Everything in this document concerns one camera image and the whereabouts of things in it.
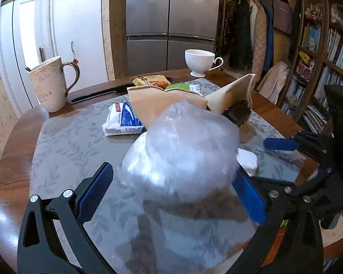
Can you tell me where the clear plastic bag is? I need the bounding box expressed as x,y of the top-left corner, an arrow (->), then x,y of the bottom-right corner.
118,100 -> 239,206

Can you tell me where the green snack package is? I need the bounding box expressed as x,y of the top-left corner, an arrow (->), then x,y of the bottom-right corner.
165,84 -> 204,97

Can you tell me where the yellow snack packet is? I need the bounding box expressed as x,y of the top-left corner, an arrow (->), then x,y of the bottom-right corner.
132,75 -> 171,89

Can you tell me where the beige paper bag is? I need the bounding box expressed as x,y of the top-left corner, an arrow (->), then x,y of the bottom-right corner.
127,85 -> 207,129

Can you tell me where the white blue tissue pack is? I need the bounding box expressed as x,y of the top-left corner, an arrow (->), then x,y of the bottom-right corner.
102,101 -> 144,136

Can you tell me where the white paper scrap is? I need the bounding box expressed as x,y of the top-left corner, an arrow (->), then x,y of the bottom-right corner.
237,148 -> 258,177

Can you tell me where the round wooden table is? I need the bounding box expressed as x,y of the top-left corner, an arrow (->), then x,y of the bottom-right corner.
0,68 -> 343,274

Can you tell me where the wooden bookshelf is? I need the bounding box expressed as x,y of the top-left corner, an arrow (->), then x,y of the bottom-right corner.
278,0 -> 343,135

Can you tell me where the grey leaf-pattern placemat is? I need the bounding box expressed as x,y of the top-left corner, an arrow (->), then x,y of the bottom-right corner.
30,97 -> 305,273

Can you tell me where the white teacup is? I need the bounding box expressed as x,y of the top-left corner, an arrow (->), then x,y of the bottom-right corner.
185,49 -> 224,78

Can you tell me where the hanging clothes rack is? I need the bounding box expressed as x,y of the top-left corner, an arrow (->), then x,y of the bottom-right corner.
217,0 -> 303,103

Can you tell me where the tall beige mug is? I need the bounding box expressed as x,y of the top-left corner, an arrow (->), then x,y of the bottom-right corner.
28,56 -> 80,113

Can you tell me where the silver refrigerator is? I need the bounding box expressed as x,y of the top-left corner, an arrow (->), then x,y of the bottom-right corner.
126,0 -> 219,76

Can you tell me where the black tray on table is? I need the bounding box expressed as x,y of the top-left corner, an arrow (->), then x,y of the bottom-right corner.
67,76 -> 175,105

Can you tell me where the white door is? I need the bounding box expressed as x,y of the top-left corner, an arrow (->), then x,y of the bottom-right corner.
0,0 -> 54,117

